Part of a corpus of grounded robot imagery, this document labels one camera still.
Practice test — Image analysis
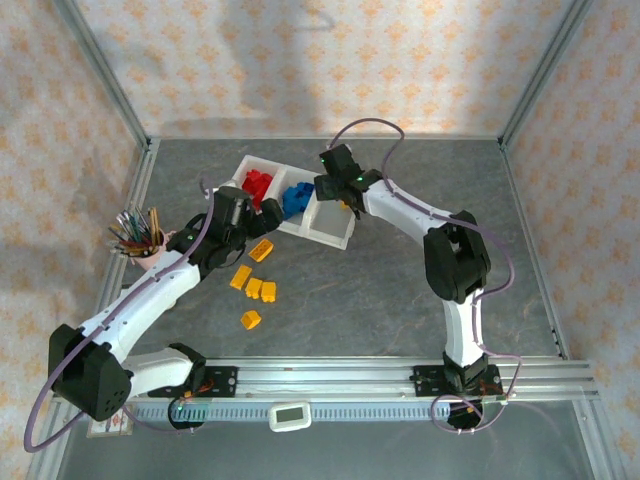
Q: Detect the yellow curved lego brick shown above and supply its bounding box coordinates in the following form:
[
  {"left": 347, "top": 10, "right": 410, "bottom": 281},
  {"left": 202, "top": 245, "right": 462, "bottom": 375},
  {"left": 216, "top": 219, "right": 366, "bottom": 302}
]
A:
[{"left": 248, "top": 238, "right": 276, "bottom": 263}]

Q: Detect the white plastic bin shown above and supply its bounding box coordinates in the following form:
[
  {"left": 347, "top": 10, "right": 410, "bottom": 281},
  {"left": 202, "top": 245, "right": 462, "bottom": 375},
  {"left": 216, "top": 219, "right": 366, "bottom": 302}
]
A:
[
  {"left": 303, "top": 191, "right": 358, "bottom": 250},
  {"left": 231, "top": 154, "right": 288, "bottom": 217},
  {"left": 272, "top": 167, "right": 321, "bottom": 237}
]

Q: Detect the red two-by-four lego brick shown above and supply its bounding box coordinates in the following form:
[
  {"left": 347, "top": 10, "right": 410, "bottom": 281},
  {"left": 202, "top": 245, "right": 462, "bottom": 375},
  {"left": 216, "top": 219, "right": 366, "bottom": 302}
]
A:
[{"left": 242, "top": 170, "right": 275, "bottom": 195}]

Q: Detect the yellow two-by-four lego brick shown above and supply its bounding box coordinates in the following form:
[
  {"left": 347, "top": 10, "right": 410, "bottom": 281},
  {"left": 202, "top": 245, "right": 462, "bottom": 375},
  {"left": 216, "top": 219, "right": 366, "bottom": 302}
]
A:
[{"left": 229, "top": 264, "right": 254, "bottom": 291}]

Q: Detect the pink pencil cup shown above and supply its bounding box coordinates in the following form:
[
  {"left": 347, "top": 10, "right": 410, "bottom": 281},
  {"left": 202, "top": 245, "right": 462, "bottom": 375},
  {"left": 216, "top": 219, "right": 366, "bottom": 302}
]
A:
[{"left": 130, "top": 228, "right": 177, "bottom": 272}]

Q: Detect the white digital timer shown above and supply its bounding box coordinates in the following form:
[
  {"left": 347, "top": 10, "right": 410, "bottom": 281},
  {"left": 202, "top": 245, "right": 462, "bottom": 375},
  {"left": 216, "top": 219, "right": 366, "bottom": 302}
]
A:
[{"left": 267, "top": 401, "right": 313, "bottom": 433}]

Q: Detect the red white printed card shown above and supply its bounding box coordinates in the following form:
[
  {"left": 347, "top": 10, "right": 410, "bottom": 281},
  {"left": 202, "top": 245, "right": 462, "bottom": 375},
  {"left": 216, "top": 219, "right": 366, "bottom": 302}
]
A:
[{"left": 86, "top": 406, "right": 134, "bottom": 439}]

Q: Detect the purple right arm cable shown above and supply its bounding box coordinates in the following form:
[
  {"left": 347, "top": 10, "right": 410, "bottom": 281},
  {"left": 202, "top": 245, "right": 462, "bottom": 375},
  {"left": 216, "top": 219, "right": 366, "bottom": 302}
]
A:
[{"left": 329, "top": 117, "right": 524, "bottom": 436}]

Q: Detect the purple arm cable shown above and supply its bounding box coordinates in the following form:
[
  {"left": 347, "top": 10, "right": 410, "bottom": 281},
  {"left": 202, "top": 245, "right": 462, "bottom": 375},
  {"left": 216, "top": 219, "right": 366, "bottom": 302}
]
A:
[
  {"left": 23, "top": 178, "right": 217, "bottom": 455},
  {"left": 329, "top": 117, "right": 524, "bottom": 436}
]

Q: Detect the aluminium rear frame rail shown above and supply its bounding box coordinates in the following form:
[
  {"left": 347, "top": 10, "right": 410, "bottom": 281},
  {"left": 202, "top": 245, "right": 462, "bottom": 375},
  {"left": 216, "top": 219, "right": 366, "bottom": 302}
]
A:
[{"left": 148, "top": 132, "right": 504, "bottom": 143}]

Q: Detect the aluminium side frame rail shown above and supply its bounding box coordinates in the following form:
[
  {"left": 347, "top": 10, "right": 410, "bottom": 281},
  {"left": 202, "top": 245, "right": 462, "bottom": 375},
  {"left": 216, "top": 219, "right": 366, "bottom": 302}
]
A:
[
  {"left": 499, "top": 138, "right": 609, "bottom": 480},
  {"left": 25, "top": 138, "right": 162, "bottom": 480}
]

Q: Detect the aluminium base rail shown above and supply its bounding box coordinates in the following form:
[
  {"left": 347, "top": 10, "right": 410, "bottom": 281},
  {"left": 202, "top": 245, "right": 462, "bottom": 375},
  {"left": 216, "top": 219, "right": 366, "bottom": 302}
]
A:
[{"left": 119, "top": 356, "right": 599, "bottom": 402}]

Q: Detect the aluminium frame post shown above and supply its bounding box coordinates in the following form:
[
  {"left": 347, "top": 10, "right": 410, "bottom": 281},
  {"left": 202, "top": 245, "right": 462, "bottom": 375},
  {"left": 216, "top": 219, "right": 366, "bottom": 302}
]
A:
[
  {"left": 498, "top": 0, "right": 595, "bottom": 147},
  {"left": 53, "top": 0, "right": 153, "bottom": 151}
]

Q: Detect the grey slotted cable duct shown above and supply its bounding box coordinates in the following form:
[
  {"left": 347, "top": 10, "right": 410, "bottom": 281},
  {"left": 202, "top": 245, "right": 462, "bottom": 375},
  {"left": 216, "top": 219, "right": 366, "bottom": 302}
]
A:
[{"left": 122, "top": 402, "right": 482, "bottom": 424}]

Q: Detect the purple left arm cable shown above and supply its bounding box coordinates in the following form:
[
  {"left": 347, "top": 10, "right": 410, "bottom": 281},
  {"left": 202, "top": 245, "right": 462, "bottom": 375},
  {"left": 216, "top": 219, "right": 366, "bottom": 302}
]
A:
[{"left": 23, "top": 178, "right": 217, "bottom": 455}]

